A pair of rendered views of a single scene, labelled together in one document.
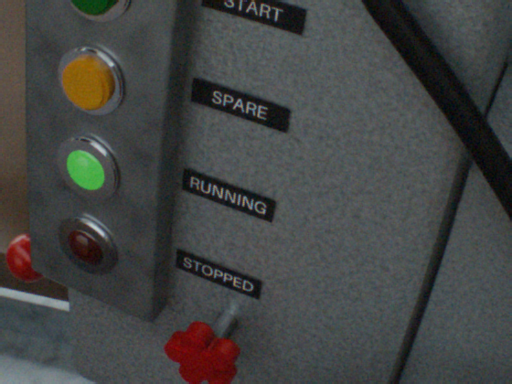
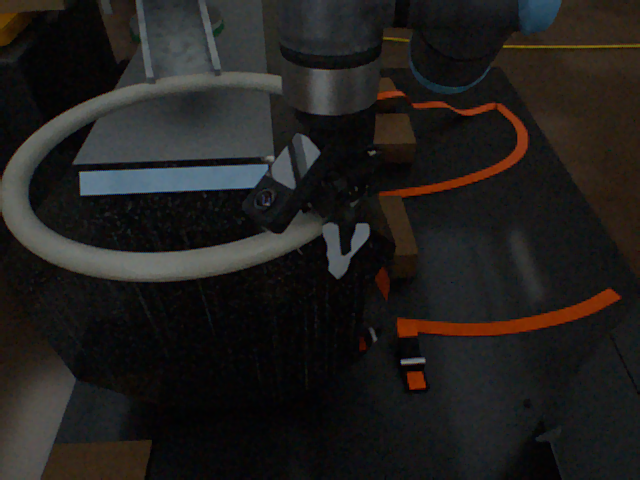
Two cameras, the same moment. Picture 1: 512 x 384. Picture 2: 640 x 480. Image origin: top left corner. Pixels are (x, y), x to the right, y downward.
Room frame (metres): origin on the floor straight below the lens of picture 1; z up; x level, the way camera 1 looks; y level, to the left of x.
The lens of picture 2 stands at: (0.84, 1.14, 1.27)
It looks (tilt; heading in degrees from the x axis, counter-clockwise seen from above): 46 degrees down; 236
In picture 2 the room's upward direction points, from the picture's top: straight up
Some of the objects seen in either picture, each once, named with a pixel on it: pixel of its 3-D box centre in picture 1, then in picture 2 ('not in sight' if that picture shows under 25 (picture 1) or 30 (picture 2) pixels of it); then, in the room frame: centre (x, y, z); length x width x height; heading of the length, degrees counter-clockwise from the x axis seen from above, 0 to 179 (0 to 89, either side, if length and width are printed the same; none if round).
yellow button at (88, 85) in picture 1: (88, 82); not in sight; (0.37, 0.08, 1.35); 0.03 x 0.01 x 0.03; 72
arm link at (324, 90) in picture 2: not in sight; (327, 76); (0.60, 0.80, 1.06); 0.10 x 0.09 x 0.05; 102
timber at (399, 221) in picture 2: not in sight; (390, 235); (-0.03, 0.29, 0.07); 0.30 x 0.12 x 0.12; 61
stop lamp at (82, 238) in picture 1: (87, 245); not in sight; (0.38, 0.08, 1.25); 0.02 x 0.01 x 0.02; 72
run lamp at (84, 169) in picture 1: (88, 167); not in sight; (0.38, 0.08, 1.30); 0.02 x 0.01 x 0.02; 72
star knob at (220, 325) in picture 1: (212, 339); not in sight; (0.35, 0.01, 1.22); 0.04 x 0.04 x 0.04; 72
